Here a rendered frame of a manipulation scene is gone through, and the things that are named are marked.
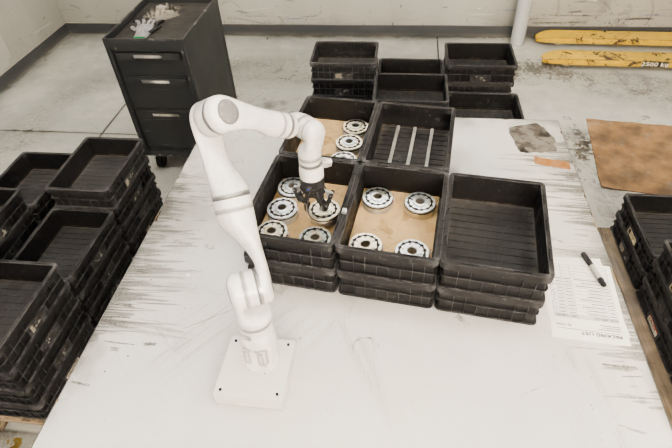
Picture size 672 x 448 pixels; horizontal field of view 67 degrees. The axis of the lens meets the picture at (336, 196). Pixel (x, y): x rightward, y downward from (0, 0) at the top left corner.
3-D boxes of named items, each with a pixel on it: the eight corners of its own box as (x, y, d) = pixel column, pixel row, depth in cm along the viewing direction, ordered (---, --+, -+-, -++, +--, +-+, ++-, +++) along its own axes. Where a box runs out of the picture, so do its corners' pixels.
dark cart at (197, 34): (218, 174, 320) (183, 39, 260) (150, 171, 325) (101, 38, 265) (241, 121, 364) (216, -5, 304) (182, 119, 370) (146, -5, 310)
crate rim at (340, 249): (438, 268, 140) (439, 262, 138) (333, 253, 146) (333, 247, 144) (448, 177, 169) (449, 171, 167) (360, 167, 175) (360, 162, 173)
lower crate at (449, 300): (536, 329, 148) (545, 304, 140) (432, 312, 154) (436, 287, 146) (529, 232, 177) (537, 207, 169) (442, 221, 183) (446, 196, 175)
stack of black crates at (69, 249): (100, 330, 220) (69, 281, 197) (36, 325, 224) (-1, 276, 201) (137, 260, 249) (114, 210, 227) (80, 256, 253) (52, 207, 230)
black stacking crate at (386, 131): (445, 198, 175) (448, 172, 168) (361, 188, 181) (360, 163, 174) (452, 133, 204) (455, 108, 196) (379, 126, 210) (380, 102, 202)
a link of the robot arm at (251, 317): (227, 295, 115) (239, 341, 126) (268, 284, 118) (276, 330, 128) (221, 267, 122) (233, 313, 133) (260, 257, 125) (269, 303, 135)
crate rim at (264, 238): (333, 253, 146) (333, 247, 144) (236, 238, 152) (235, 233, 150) (360, 167, 175) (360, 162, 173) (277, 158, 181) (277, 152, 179)
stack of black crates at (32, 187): (63, 255, 254) (33, 206, 232) (8, 252, 258) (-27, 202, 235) (99, 201, 284) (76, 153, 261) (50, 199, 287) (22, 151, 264)
